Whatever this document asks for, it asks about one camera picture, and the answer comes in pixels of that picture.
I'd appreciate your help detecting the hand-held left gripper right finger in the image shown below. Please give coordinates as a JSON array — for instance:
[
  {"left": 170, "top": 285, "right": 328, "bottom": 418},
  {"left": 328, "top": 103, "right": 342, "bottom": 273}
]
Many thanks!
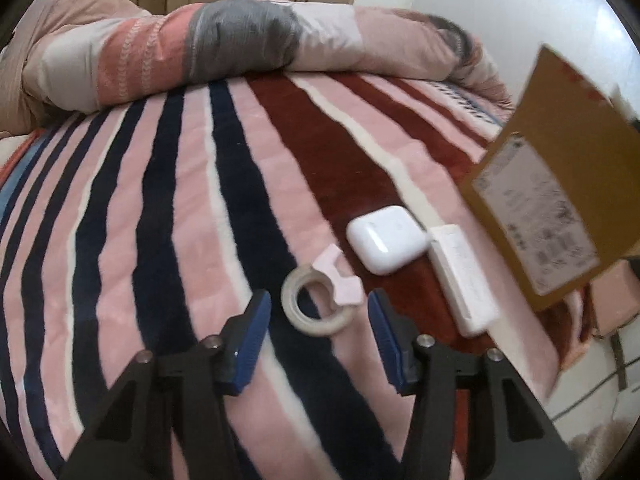
[{"left": 367, "top": 288, "right": 583, "bottom": 480}]

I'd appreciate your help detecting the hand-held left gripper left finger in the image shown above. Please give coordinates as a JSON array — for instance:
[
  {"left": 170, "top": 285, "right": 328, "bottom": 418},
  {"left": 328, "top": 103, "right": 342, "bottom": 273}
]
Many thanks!
[{"left": 59, "top": 289, "right": 273, "bottom": 480}]

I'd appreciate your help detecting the tape roll with pink dispenser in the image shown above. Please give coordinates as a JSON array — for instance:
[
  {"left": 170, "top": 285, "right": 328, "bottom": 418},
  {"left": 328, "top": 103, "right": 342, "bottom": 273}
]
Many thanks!
[{"left": 280, "top": 244, "right": 364, "bottom": 337}]

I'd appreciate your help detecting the white rectangular box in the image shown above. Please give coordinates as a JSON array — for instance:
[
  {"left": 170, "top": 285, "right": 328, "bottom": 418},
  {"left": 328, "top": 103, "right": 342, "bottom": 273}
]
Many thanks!
[{"left": 426, "top": 224, "right": 501, "bottom": 338}]

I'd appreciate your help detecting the white earbud case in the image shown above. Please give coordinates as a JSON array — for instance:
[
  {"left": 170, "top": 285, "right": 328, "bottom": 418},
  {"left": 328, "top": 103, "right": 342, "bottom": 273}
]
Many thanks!
[{"left": 346, "top": 205, "right": 431, "bottom": 276}]

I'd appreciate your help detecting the brown cardboard box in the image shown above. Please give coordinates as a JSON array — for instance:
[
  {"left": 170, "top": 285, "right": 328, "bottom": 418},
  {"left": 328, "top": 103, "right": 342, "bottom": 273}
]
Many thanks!
[{"left": 458, "top": 44, "right": 640, "bottom": 314}]

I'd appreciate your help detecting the striped blanket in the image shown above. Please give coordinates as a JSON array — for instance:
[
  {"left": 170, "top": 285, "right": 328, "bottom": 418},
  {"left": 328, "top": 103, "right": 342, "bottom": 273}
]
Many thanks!
[{"left": 0, "top": 71, "right": 586, "bottom": 480}]

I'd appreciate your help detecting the pink box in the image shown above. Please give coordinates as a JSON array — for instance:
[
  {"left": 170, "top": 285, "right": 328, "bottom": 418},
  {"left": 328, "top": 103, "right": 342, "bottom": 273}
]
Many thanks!
[{"left": 589, "top": 259, "right": 640, "bottom": 338}]

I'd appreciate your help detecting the folded patchwork quilt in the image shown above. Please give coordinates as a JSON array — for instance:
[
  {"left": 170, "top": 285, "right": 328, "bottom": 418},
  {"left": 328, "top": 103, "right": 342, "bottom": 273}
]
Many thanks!
[{"left": 0, "top": 0, "right": 515, "bottom": 136}]

